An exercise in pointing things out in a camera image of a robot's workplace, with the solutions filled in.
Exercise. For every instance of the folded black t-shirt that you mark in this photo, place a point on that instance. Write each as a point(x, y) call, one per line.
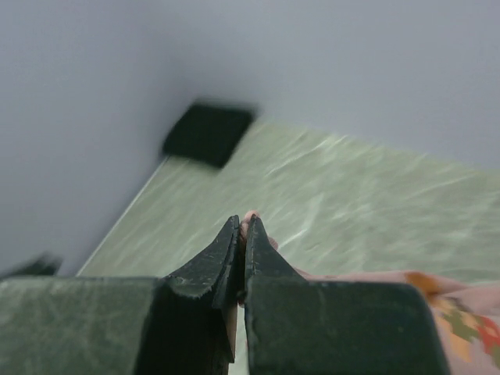
point(209, 133)

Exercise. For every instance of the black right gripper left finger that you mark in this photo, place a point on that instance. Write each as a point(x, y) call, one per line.
point(184, 323)

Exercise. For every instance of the pink graphic t-shirt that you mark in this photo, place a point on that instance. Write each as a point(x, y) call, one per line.
point(466, 316)

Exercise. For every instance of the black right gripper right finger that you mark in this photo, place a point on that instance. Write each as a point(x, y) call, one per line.
point(298, 326)

